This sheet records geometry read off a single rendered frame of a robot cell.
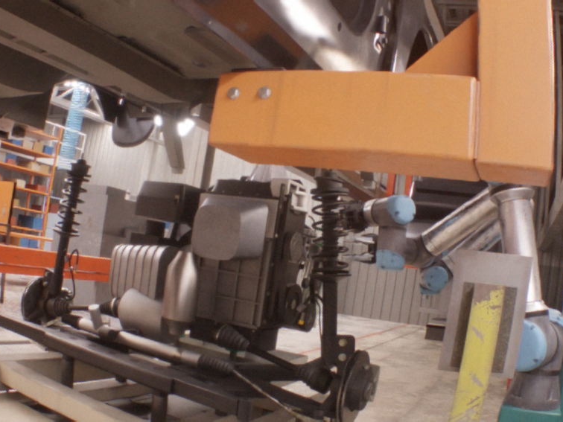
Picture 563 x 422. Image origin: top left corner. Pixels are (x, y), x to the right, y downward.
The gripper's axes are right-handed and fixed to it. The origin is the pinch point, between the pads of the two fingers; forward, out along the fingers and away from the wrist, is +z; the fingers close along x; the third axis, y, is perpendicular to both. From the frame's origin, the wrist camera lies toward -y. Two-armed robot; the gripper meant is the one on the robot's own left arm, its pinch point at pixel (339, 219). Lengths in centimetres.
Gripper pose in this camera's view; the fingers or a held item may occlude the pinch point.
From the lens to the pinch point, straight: 174.3
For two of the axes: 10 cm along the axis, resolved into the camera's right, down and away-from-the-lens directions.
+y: -8.9, 1.1, -4.4
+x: 1.3, 9.9, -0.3
